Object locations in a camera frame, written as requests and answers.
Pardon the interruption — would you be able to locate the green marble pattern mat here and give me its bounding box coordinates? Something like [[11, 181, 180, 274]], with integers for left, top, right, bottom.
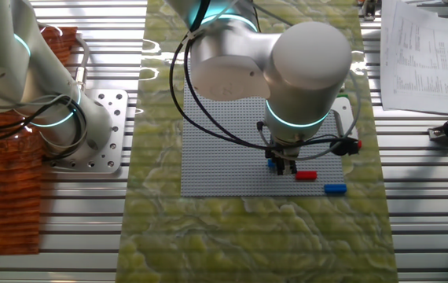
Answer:
[[116, 0, 400, 283]]

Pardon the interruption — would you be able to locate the black base cable bundle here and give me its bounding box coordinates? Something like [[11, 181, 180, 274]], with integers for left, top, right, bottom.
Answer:
[[0, 92, 90, 160]]

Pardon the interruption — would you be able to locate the grey Lego baseplate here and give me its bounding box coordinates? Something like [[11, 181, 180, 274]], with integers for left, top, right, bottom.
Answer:
[[179, 57, 346, 198]]

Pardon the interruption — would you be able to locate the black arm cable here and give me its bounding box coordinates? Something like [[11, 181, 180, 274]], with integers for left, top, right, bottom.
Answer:
[[167, 0, 361, 162]]

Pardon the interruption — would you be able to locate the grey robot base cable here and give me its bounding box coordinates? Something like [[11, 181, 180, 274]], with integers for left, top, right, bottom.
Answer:
[[73, 33, 91, 94]]

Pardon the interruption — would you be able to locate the brown wooden board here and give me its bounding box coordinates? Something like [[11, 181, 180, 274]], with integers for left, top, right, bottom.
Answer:
[[0, 26, 79, 256]]

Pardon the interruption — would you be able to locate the printed paper sheet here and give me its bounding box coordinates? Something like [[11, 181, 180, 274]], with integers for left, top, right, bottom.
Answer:
[[380, 0, 448, 116]]

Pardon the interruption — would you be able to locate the silver robot mount plate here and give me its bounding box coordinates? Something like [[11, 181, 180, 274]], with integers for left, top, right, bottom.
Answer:
[[49, 88, 130, 175]]

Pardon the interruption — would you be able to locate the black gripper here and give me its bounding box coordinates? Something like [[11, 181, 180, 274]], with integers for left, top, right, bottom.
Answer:
[[266, 145, 299, 176]]

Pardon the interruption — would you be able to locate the wrist camera with silver bracket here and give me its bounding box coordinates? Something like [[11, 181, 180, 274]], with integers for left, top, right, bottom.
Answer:
[[329, 96, 363, 157]]

